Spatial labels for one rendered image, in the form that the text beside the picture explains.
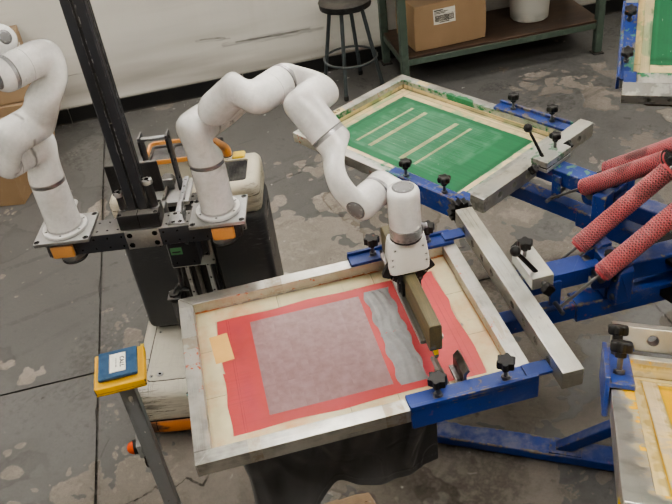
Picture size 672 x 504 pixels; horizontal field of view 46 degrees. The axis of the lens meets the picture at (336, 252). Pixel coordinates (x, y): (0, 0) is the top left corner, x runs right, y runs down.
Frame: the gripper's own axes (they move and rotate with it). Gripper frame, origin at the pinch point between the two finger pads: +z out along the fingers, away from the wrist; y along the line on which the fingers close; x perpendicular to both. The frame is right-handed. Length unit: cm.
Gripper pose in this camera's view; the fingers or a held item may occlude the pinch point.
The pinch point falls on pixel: (409, 285)
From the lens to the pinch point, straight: 192.9
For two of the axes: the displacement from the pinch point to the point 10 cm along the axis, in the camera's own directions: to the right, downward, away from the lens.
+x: 2.2, 5.7, -7.9
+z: 1.1, 7.9, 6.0
